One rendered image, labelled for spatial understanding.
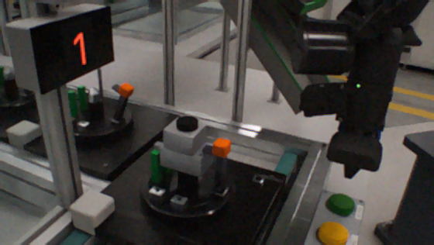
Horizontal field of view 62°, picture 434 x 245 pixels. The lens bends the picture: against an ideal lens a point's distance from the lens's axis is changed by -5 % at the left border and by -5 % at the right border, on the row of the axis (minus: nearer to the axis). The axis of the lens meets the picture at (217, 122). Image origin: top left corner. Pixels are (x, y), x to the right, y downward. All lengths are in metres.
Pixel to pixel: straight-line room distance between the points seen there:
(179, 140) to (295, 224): 0.20
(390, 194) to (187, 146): 0.49
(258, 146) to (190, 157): 0.27
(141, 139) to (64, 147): 0.22
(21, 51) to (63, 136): 0.15
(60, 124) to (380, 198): 0.61
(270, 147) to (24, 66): 0.48
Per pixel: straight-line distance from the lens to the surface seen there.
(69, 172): 0.55
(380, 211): 0.80
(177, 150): 0.51
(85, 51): 0.46
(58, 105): 0.51
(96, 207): 0.54
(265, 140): 0.74
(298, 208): 0.60
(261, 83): 1.27
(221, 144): 0.49
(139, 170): 0.63
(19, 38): 0.42
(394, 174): 0.92
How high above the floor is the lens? 1.33
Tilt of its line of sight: 28 degrees down
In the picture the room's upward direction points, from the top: 3 degrees clockwise
